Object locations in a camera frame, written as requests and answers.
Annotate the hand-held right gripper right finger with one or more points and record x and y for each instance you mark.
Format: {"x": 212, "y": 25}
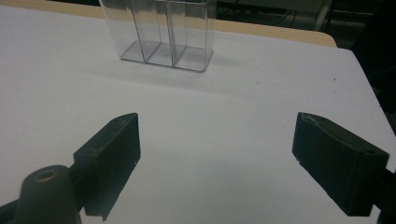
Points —
{"x": 336, "y": 158}

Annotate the clear plastic divided organizer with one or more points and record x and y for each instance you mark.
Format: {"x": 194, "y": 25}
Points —
{"x": 168, "y": 34}

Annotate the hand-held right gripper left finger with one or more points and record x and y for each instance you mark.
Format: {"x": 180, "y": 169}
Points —
{"x": 109, "y": 155}

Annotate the white metal stand leg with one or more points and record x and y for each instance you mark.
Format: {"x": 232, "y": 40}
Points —
{"x": 322, "y": 15}

